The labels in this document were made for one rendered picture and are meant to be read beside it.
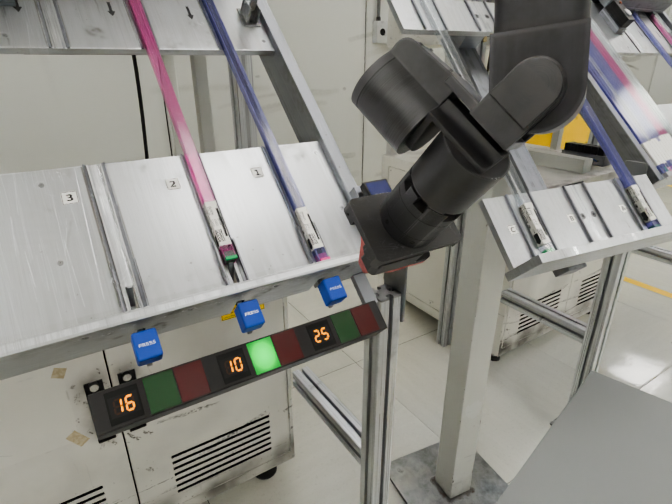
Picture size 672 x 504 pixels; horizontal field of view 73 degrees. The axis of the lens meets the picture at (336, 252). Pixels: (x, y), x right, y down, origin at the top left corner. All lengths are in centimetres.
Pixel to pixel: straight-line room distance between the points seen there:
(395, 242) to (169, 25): 51
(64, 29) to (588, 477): 79
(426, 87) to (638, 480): 41
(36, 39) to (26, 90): 168
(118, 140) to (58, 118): 25
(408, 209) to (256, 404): 76
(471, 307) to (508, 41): 66
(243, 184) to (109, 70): 186
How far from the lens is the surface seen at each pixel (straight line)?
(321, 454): 132
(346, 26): 290
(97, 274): 53
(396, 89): 36
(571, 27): 33
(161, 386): 50
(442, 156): 34
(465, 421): 108
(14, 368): 53
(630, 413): 63
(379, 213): 41
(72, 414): 94
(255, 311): 52
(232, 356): 52
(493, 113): 32
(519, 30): 34
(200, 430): 104
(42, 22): 75
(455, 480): 120
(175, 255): 54
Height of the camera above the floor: 96
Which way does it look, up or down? 23 degrees down
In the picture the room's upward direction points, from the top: straight up
